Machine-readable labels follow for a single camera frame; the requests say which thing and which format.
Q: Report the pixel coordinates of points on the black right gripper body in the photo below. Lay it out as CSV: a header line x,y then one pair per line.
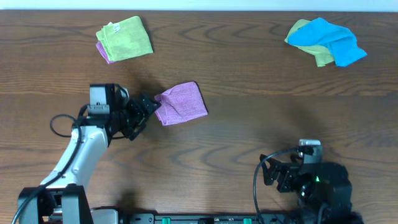
x,y
291,181

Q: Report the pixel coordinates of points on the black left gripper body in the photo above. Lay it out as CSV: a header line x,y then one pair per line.
x,y
138,114

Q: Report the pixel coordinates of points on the purple microfiber cloth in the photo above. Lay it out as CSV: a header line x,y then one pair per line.
x,y
180,104

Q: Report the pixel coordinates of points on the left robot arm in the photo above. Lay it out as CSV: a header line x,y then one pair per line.
x,y
61,195

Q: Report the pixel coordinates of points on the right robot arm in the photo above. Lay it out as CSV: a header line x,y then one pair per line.
x,y
323,189

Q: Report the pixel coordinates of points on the folded green cloth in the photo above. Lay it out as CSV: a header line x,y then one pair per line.
x,y
124,40

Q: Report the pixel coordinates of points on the folded purple cloth underneath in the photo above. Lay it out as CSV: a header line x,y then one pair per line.
x,y
103,53

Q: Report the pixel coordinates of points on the crumpled green cloth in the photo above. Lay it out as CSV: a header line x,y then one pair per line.
x,y
322,54

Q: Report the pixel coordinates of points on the blue microfiber cloth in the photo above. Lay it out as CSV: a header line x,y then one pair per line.
x,y
340,41

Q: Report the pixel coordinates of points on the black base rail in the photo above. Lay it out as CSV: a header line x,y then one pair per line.
x,y
205,219

